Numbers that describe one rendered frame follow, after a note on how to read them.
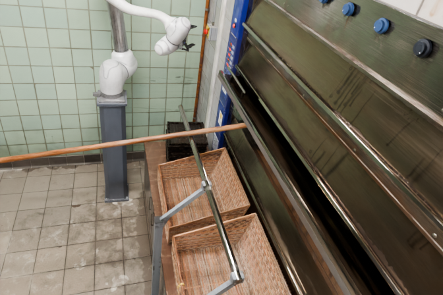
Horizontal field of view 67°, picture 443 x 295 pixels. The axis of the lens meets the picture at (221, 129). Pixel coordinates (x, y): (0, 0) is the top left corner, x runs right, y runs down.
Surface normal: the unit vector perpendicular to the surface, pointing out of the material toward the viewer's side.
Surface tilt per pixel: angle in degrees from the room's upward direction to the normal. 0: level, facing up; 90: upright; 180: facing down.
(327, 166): 70
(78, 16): 90
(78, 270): 0
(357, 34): 90
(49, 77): 90
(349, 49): 90
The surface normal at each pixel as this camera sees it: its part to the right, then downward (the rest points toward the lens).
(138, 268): 0.14, -0.82
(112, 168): 0.25, 0.58
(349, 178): -0.85, -0.24
